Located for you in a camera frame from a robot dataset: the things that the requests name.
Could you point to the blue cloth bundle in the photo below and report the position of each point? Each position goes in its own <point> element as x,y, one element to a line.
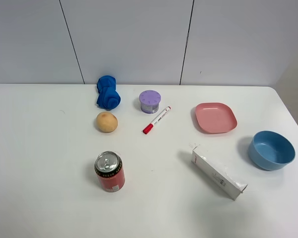
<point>108,97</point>

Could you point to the red white marker pen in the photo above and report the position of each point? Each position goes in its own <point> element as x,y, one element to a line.
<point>156,120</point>

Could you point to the purple lidded round container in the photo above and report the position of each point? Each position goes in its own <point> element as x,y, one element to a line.
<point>149,101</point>

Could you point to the tan round potato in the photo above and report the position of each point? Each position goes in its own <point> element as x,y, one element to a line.
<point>106,122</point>

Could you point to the red soda can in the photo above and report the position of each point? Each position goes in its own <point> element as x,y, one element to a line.
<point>109,169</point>

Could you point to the pink square plate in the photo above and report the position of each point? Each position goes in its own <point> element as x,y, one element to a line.
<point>214,118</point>

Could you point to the white rectangular carton box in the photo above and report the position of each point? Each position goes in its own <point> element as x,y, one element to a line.
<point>232,185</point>

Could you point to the blue plastic bowl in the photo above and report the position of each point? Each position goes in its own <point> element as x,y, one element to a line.
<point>270,150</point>

